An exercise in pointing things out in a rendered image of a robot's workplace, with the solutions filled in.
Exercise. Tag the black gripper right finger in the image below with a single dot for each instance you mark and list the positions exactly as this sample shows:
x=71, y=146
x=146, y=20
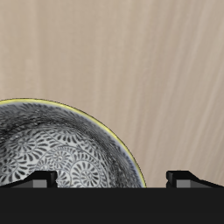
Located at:
x=180, y=177

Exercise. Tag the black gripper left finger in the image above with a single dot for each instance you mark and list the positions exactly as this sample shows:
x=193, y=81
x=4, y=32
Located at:
x=40, y=178

